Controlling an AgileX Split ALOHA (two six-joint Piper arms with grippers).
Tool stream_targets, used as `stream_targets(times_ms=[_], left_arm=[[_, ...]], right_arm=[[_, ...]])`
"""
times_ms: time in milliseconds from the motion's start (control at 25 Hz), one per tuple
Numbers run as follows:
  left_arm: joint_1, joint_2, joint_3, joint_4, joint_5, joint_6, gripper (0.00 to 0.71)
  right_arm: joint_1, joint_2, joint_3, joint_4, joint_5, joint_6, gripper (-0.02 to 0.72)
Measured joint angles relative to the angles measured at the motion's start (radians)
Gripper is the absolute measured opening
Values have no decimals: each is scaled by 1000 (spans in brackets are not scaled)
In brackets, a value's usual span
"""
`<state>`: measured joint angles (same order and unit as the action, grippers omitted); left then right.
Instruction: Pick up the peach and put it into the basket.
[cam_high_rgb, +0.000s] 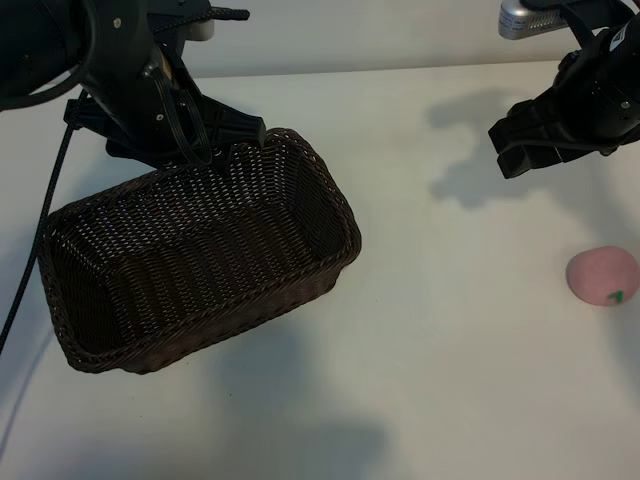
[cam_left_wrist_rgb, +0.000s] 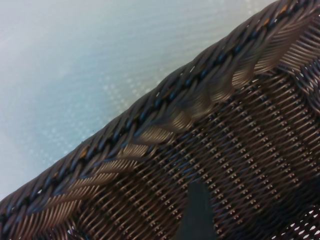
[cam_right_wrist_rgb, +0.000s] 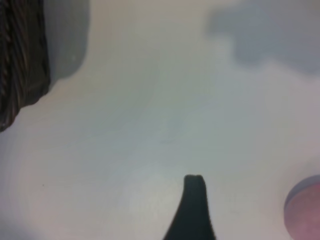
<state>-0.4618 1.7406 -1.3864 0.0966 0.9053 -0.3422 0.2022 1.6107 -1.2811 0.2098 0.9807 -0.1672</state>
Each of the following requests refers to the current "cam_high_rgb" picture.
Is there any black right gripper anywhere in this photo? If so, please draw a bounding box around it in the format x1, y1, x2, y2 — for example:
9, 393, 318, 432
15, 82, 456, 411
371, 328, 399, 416
488, 54, 640, 180

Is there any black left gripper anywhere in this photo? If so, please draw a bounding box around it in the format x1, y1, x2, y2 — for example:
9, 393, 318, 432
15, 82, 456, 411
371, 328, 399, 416
63, 0, 265, 176

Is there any dark brown wicker basket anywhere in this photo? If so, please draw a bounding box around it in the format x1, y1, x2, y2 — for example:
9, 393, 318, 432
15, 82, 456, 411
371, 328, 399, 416
37, 127, 362, 376

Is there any pink peach with green leaf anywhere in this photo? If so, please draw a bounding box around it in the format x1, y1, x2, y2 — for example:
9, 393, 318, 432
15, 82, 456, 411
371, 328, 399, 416
565, 244, 640, 306

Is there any black flat gripper cable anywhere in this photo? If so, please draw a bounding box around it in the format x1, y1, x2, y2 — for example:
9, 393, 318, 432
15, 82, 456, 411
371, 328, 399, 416
149, 64, 214, 169

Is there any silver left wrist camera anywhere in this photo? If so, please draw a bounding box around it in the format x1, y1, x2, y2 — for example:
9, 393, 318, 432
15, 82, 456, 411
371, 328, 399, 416
187, 19, 217, 41

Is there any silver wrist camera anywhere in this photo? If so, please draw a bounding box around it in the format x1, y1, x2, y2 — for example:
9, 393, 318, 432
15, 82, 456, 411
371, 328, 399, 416
498, 0, 571, 40
187, 19, 217, 41

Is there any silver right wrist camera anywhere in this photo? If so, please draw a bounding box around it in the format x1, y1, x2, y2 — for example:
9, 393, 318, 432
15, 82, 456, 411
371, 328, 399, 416
498, 0, 571, 40

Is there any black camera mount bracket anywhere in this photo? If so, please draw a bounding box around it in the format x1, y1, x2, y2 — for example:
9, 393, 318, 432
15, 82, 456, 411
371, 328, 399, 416
519, 0, 604, 51

